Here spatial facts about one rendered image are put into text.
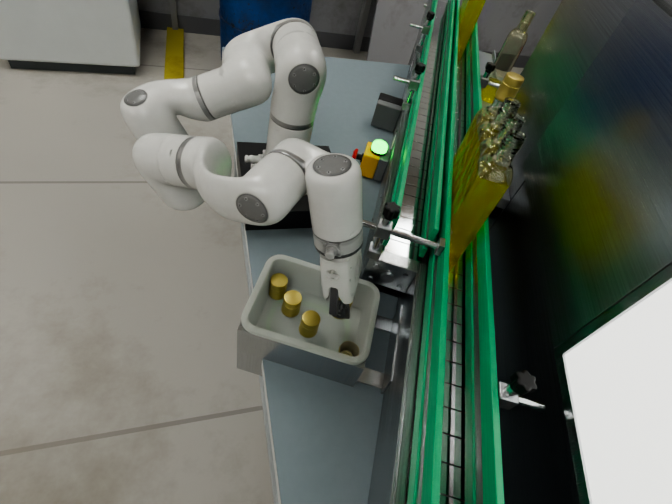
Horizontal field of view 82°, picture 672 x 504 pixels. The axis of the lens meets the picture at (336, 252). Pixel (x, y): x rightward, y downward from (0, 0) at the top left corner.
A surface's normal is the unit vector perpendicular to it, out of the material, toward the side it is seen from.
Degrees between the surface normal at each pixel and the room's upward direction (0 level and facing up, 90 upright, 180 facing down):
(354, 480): 0
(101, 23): 90
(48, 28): 90
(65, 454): 0
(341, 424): 0
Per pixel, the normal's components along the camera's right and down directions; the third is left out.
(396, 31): 0.27, 0.63
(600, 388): -0.95, -0.30
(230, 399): 0.20, -0.64
